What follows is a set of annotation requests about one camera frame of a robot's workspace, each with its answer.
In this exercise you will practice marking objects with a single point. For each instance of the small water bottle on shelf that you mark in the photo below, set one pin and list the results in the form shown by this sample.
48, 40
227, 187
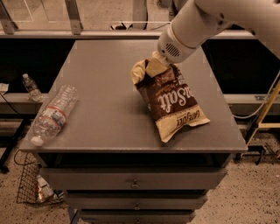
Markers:
32, 88

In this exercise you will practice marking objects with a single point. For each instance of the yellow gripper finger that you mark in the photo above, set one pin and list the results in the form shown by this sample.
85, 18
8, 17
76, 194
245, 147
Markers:
156, 67
156, 55

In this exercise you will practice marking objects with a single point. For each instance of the yellow metal stand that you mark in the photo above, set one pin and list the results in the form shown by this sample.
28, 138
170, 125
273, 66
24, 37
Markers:
258, 124

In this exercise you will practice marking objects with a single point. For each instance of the metal railing frame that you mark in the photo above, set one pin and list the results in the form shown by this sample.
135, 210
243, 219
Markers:
86, 19

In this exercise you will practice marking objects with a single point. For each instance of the drawer with knob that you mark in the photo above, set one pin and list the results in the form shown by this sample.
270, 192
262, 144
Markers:
133, 178
137, 217
136, 201

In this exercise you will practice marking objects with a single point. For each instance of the bottom drawer with knob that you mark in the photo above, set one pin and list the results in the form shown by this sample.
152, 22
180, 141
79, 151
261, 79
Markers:
137, 217

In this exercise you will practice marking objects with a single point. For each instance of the brown chip bag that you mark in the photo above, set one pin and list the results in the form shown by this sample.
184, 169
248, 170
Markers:
169, 99

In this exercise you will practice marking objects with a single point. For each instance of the wire mesh basket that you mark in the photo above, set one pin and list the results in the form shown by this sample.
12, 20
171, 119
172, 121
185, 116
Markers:
28, 185

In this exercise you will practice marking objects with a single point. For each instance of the bottle in wire basket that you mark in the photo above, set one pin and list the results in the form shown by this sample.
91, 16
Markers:
44, 189

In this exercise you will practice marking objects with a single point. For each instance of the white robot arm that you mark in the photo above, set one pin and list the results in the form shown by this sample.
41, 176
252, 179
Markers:
199, 20

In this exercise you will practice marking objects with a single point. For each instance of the top drawer with knob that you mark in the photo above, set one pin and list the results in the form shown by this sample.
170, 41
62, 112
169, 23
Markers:
133, 178

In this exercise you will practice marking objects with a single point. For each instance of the clear plastic water bottle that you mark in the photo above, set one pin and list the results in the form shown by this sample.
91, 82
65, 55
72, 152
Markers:
53, 117

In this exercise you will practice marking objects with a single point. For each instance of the grey drawer cabinet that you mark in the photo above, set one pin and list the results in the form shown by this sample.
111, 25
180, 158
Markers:
111, 127

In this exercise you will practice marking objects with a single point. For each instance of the middle drawer with knob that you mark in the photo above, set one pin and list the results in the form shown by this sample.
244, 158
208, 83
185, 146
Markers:
136, 201

